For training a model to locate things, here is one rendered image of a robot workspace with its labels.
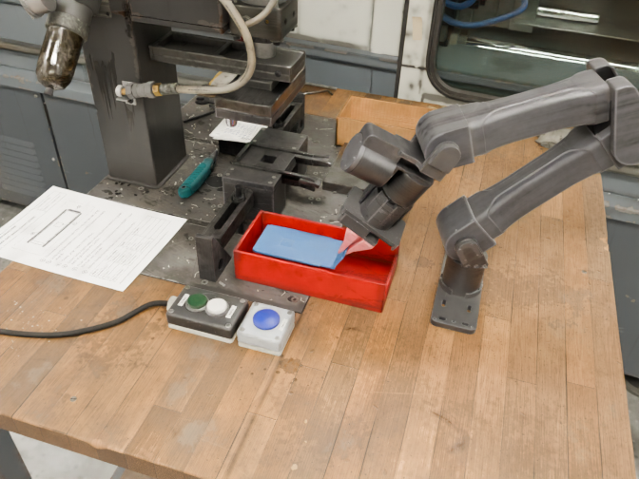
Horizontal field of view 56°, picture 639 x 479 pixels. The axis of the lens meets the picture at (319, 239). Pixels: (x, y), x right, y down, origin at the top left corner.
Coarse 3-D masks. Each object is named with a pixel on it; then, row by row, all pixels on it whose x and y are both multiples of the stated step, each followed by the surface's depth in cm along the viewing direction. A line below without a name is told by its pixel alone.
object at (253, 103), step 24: (168, 48) 103; (192, 48) 107; (216, 48) 108; (240, 48) 107; (264, 48) 101; (288, 48) 105; (240, 72) 102; (264, 72) 101; (288, 72) 99; (216, 96) 99; (240, 96) 99; (264, 96) 100; (288, 96) 104; (240, 120) 100; (264, 120) 99
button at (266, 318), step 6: (258, 312) 89; (264, 312) 89; (270, 312) 89; (276, 312) 89; (258, 318) 88; (264, 318) 88; (270, 318) 88; (276, 318) 88; (258, 324) 87; (264, 324) 87; (270, 324) 87; (276, 324) 88
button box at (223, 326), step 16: (192, 288) 94; (144, 304) 93; (160, 304) 93; (176, 304) 91; (240, 304) 91; (112, 320) 91; (176, 320) 90; (192, 320) 89; (208, 320) 88; (224, 320) 89; (240, 320) 90; (32, 336) 88; (48, 336) 88; (64, 336) 89; (208, 336) 90; (224, 336) 88
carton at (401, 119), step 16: (352, 96) 140; (352, 112) 143; (368, 112) 142; (384, 112) 140; (400, 112) 139; (416, 112) 138; (336, 128) 133; (352, 128) 132; (384, 128) 130; (400, 128) 129; (336, 144) 136
